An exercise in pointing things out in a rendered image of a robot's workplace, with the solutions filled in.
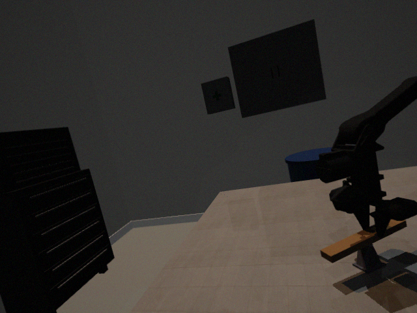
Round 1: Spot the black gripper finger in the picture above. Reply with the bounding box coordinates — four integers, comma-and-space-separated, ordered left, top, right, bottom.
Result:
369, 211, 391, 238
353, 205, 369, 229

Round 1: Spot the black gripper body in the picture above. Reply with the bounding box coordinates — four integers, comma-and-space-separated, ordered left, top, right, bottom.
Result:
347, 172, 417, 221

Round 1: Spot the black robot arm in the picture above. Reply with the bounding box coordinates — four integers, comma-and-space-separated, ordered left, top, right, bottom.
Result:
315, 76, 417, 214

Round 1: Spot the orange bar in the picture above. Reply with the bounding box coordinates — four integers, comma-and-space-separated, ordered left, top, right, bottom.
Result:
321, 220, 407, 263

